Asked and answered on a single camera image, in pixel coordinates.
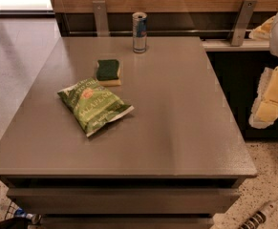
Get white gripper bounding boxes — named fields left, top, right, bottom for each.
left=248, top=12, right=278, bottom=129

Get red bull can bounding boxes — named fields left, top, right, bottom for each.
left=132, top=12, right=147, bottom=53

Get grey drawer cabinet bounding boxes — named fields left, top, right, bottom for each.
left=0, top=37, right=257, bottom=229

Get white power strip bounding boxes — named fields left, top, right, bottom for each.
left=238, top=199, right=278, bottom=229

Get green yellow sponge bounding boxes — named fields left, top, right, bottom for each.
left=96, top=59, right=121, bottom=87

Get green jalapeno chips bag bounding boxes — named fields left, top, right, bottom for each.
left=57, top=78, right=134, bottom=137

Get plastic bottle on floor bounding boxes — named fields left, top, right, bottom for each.
left=13, top=208, right=42, bottom=224

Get right metal bracket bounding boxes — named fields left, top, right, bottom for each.
left=230, top=0, right=258, bottom=47

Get metal bracket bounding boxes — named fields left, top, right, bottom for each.
left=93, top=0, right=110, bottom=37
left=230, top=0, right=258, bottom=47

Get left metal bracket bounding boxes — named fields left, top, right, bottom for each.
left=93, top=0, right=110, bottom=37

